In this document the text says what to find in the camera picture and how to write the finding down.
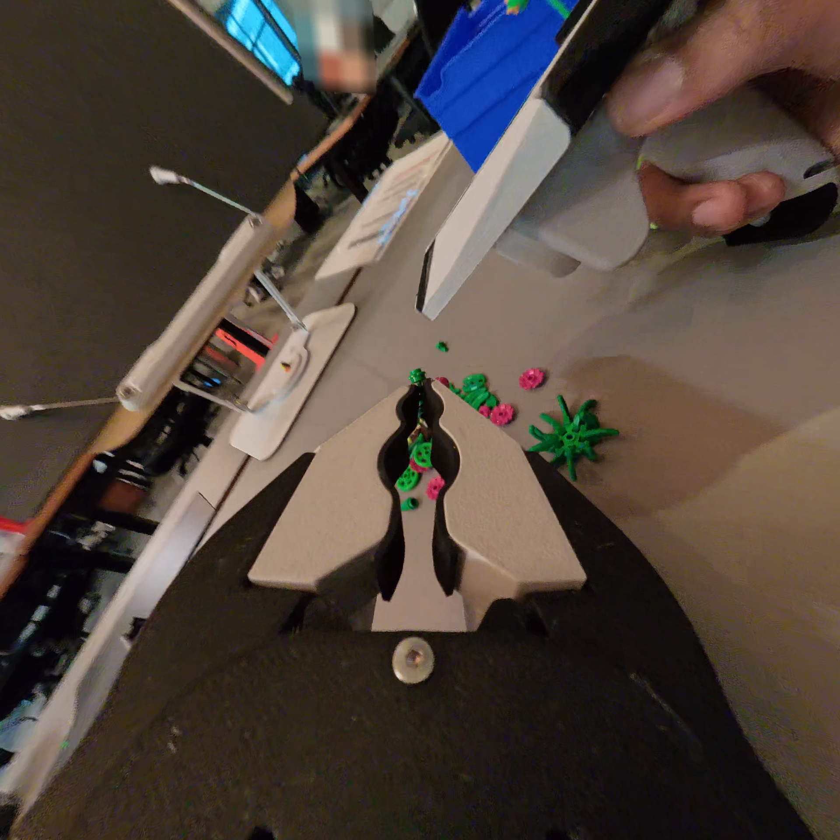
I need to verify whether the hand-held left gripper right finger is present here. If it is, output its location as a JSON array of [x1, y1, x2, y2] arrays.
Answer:
[[423, 379, 587, 632]]

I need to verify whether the black display board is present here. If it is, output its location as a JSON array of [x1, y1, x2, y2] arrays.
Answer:
[[0, 0, 368, 595]]

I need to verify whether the green spiky toy plant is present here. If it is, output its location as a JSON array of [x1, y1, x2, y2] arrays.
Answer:
[[527, 394, 621, 482]]

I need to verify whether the pile of toy brick pieces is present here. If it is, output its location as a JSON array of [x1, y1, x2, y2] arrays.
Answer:
[[394, 371, 501, 514]]

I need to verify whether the blue plastic bin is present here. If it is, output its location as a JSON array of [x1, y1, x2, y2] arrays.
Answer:
[[415, 0, 580, 173]]

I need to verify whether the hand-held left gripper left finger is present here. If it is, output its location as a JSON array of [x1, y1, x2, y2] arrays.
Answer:
[[248, 385, 416, 632]]

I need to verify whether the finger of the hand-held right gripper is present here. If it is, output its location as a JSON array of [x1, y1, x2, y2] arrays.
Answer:
[[420, 0, 601, 322], [416, 239, 436, 312]]

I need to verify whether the laminated paper sheet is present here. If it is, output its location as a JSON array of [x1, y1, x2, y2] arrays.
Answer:
[[314, 134, 455, 283]]

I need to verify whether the white metal stand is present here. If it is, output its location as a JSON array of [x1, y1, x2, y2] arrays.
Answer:
[[0, 165, 358, 462]]

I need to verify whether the red metal frame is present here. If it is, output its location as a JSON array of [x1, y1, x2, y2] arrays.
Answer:
[[197, 328, 277, 376]]

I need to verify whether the person's right hand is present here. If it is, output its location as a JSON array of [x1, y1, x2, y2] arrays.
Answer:
[[607, 0, 840, 238]]

